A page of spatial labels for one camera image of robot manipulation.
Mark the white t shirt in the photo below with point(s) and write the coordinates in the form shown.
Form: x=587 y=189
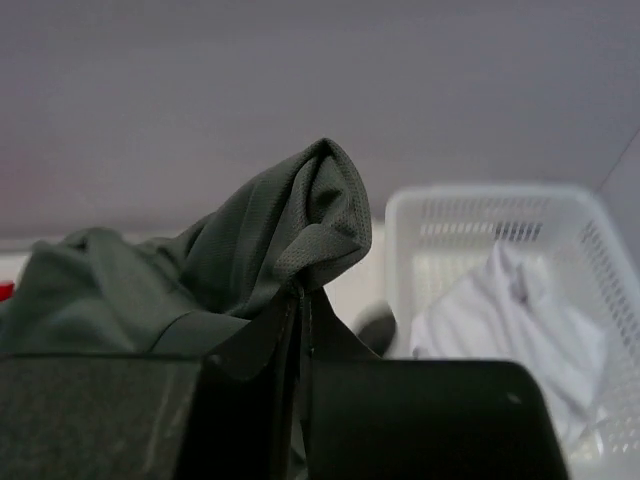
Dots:
x=509 y=309

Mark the red folded t shirt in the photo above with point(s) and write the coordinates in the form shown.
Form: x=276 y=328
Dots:
x=6 y=290

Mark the white plastic basket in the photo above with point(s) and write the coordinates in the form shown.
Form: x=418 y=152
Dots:
x=435 y=235

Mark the grey t shirt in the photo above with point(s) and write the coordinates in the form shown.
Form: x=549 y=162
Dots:
x=297 y=226

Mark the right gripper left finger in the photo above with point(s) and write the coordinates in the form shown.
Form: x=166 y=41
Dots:
x=222 y=413

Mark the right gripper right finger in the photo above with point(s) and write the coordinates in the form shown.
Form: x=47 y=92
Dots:
x=364 y=417

